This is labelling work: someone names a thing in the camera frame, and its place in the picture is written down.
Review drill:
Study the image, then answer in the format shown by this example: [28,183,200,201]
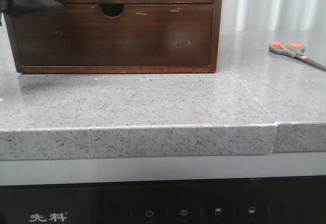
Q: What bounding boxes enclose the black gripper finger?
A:
[4,0,64,18]

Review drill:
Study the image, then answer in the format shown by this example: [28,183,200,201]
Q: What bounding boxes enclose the grey orange scissors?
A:
[269,42,325,71]

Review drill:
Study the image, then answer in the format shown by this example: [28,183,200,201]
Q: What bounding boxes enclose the dark wooden drawer cabinet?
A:
[1,0,222,74]

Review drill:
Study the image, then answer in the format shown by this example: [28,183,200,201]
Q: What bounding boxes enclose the white curtain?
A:
[221,0,325,33]

